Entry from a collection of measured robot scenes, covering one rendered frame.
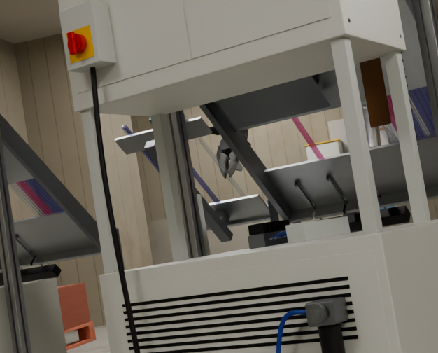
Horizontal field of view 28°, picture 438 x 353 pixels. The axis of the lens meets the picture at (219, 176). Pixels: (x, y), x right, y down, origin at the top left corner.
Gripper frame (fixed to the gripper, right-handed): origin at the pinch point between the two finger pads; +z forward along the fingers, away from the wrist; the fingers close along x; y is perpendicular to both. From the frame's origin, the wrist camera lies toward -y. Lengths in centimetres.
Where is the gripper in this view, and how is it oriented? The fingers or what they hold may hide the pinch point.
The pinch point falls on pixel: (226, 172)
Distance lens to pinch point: 285.7
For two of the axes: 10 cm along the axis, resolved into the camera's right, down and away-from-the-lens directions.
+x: -8.3, 1.7, 5.3
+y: 5.5, 4.3, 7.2
